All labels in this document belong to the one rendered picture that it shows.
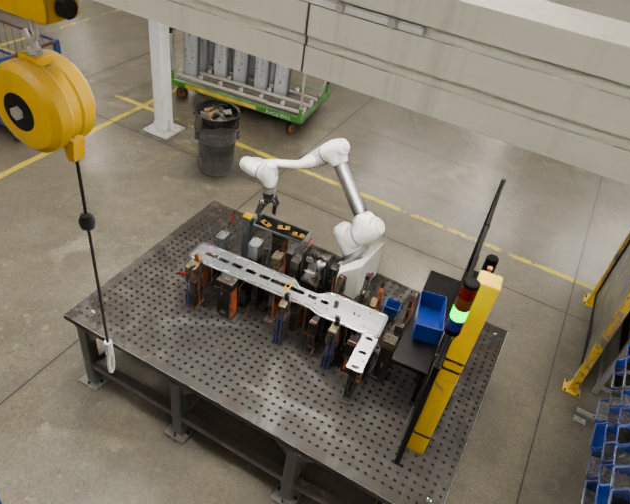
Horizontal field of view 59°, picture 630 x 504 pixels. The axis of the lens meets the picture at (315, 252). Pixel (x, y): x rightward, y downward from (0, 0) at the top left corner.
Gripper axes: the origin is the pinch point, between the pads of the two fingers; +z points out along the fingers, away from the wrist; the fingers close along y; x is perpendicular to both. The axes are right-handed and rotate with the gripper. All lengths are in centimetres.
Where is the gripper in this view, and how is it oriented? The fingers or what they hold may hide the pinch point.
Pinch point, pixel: (266, 216)
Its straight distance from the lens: 383.0
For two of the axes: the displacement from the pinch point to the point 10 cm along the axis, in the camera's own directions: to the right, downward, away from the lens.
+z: -1.3, 7.6, 6.4
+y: -7.0, 3.9, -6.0
